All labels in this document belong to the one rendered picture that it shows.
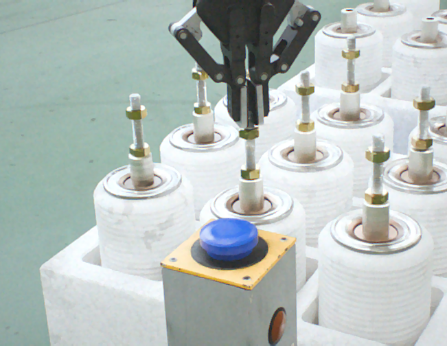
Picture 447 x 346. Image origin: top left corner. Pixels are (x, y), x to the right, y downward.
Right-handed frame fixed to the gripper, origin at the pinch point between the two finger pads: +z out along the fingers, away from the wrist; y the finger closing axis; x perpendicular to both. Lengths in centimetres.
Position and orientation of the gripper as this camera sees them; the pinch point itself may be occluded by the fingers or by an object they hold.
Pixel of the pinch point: (248, 102)
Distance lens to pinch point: 77.4
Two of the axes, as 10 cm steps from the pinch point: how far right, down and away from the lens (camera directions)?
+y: 9.5, -1.7, 2.5
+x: -2.9, -3.9, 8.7
